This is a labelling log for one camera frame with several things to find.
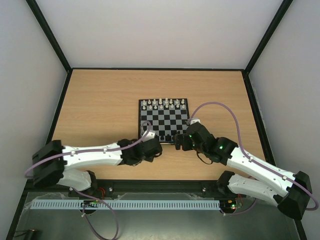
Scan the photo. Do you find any left circuit board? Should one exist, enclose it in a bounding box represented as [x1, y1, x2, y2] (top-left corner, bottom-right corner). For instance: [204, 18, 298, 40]
[79, 199, 103, 209]

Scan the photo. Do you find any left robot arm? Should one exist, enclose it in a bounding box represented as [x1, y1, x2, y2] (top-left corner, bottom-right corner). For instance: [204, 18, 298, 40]
[31, 138, 163, 192]

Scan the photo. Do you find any circuit board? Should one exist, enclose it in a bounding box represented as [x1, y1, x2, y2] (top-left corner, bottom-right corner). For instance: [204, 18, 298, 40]
[79, 199, 103, 209]
[222, 198, 243, 210]

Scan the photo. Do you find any right circuit board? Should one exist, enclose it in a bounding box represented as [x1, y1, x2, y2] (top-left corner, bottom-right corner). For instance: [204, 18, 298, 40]
[222, 198, 243, 210]

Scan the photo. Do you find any white slotted cable duct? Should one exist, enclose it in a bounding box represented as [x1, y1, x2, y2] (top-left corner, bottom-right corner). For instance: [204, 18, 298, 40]
[30, 199, 221, 211]

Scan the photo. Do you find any black aluminium rail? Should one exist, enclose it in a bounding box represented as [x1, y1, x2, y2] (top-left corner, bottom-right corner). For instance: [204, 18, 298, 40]
[97, 179, 231, 196]

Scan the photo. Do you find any black frame post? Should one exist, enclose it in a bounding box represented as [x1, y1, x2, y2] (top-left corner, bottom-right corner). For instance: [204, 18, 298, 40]
[26, 0, 72, 73]
[244, 0, 293, 75]

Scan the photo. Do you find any black frame post right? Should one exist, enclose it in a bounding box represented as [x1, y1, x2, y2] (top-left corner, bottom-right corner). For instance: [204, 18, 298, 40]
[244, 0, 293, 75]

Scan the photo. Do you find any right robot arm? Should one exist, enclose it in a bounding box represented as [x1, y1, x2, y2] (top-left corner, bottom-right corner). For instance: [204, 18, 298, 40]
[173, 122, 312, 220]

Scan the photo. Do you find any black and silver chessboard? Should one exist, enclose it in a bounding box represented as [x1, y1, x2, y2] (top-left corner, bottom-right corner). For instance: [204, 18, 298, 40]
[138, 98, 190, 144]

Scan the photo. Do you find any black frame post left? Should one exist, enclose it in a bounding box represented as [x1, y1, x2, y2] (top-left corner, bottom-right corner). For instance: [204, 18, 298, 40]
[26, 0, 72, 73]

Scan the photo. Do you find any black chess king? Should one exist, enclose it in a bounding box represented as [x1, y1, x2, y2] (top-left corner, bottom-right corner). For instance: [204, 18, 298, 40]
[165, 134, 172, 142]

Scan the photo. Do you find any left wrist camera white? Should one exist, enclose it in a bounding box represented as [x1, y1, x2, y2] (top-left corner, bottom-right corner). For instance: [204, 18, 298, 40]
[141, 130, 156, 142]

